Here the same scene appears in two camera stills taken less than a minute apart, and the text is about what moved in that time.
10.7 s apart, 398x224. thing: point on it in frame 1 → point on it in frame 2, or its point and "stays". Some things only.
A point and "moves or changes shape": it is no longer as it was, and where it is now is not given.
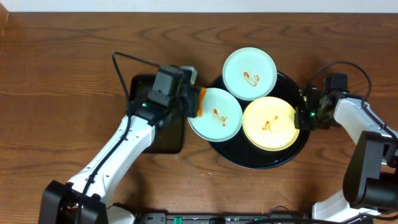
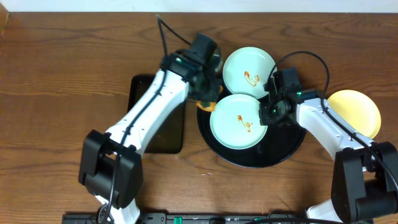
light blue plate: x=221 y=117 moves or changes shape
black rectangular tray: x=168 y=140 stays
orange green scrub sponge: x=202 y=93 moves or changes shape
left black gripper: x=191 y=101 → x=210 y=94
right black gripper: x=301 y=117 → x=267 y=116
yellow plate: x=268 y=124 moves or changes shape
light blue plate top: x=249 y=73 stays
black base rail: x=166 y=218 stays
